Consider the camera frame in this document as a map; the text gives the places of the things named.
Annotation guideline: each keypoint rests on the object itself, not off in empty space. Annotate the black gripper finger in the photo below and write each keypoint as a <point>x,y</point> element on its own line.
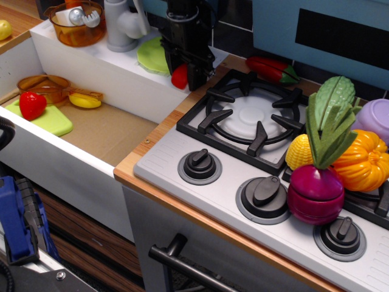
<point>197,75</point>
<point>173,58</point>

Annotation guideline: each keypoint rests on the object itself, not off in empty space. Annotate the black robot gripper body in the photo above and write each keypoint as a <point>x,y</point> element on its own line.
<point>189,26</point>

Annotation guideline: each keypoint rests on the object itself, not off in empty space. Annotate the red and white toy sushi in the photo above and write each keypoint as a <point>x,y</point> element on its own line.
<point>179,76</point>

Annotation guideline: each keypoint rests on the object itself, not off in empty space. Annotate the light green toy plate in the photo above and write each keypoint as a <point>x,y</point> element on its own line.
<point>151,56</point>

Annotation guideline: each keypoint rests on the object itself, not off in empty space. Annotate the grey toy faucet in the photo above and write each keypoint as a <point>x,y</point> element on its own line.
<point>124,27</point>

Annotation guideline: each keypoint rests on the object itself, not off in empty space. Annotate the black stove burner grate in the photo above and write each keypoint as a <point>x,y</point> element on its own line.
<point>249,119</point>

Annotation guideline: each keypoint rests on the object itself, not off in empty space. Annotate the red toy chili pepper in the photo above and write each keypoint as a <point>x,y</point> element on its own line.
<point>273,71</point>

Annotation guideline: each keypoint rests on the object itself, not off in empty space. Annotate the white toy fork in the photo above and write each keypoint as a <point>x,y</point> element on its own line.
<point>92,20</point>

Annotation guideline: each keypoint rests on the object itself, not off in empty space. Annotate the left black stove knob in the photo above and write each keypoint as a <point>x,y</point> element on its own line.
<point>199,168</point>

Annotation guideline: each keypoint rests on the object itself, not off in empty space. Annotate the black stove knob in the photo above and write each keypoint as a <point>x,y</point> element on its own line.
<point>341,240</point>
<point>199,168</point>
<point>263,200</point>

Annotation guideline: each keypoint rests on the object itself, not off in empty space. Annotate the orange transparent toy bowl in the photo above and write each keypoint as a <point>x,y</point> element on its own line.
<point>78,36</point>

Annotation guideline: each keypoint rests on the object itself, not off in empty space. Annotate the yellow toy lemon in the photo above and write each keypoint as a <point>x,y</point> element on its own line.
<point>83,101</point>

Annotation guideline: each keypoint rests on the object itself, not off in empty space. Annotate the silver toy spoon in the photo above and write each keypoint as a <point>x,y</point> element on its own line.
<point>76,16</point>

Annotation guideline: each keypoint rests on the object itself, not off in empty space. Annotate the white toy block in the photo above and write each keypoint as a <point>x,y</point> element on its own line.
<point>63,17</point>

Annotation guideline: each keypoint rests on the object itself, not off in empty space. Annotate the orange transparent toy saucepan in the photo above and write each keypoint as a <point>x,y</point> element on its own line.
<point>54,88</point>

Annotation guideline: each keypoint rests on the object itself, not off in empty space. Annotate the yellow toy corn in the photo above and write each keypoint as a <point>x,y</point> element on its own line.
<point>299,152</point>

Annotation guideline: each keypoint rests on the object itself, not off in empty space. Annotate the light green cutting board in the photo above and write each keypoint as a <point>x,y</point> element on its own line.
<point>51,120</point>

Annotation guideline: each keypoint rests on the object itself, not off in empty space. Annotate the green toy lettuce leaf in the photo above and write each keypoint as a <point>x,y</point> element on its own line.
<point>330,114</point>

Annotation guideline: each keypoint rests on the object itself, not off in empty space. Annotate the middle black stove knob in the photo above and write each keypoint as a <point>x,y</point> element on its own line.
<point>263,200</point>

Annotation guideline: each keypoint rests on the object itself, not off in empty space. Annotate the white toy sink basin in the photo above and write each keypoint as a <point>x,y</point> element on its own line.
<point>79,166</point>

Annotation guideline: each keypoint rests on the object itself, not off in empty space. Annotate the red toy strawberry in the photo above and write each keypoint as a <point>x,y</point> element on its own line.
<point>32,105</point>

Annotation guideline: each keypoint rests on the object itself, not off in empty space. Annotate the blue toy microwave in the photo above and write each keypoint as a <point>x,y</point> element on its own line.
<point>345,37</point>

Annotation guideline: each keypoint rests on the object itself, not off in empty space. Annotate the purple toy beet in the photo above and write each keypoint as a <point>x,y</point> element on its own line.
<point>315,196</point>

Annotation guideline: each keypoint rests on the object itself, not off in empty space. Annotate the yellow toy potato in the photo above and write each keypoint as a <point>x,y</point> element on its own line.
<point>5,29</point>

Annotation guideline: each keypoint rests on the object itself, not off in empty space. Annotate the purple toy bowl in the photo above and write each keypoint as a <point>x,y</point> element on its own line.
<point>374,117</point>

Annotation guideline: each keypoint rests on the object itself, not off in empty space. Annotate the orange toy pumpkin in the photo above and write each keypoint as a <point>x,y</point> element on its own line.
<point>363,167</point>

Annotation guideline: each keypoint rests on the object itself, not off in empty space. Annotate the right black stove knob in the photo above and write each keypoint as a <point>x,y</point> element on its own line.
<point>341,240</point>

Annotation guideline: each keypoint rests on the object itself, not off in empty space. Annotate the blue clamp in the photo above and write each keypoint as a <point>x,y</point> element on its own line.
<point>24,221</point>

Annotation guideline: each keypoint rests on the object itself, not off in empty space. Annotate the grey toy stove top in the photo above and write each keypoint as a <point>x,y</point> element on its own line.
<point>291,239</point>

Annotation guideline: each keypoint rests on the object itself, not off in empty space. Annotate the grey metal mounting base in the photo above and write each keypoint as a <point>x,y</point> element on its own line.
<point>46,274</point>

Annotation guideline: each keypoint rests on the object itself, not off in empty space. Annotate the black oven door handle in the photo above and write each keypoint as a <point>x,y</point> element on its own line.
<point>169,258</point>

